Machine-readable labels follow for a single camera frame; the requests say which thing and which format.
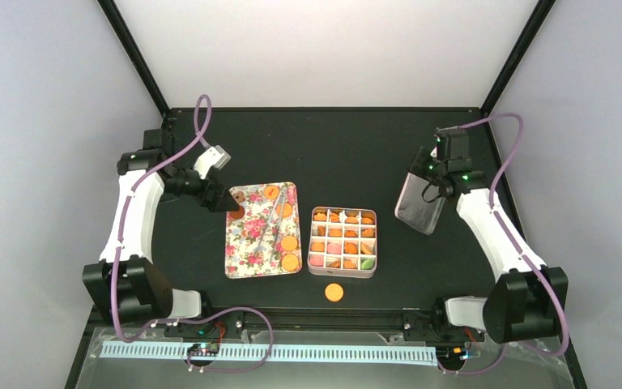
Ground floral cookie tray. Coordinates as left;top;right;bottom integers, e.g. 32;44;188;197
224;182;302;280

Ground clear plastic tin lid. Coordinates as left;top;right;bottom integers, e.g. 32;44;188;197
394;173;445;235

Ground metal tongs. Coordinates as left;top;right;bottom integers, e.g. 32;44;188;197
253;192;287;255

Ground pink divided cookie tin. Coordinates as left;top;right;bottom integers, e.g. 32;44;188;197
306;207;378;279

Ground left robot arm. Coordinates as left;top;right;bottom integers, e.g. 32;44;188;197
82;130;238;325

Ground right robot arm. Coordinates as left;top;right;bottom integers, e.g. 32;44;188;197
411;127;569;344

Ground brown flower cookie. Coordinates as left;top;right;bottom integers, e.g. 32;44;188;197
232;191;246;203

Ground dark brown round cookie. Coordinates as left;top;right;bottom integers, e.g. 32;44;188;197
228;206;246;220

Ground yellow cracker with red mark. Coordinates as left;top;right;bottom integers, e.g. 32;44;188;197
263;185;280;200

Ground white pink sandwich cookie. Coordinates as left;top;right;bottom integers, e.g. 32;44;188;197
326;242;343;255

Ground green macaron cookie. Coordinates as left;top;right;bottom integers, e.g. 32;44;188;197
360;258;375;271

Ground fallen orange round cracker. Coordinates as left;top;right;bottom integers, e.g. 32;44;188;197
324;283;344;302

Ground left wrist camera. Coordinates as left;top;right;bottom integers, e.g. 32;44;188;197
193;145;231;180

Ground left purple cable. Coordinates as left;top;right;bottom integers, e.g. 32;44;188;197
109;94;275;375

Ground white slotted cable duct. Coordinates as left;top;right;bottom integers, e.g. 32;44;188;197
96;340;437;367

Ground black frame post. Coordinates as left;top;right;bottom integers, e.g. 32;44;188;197
97;0;170;118

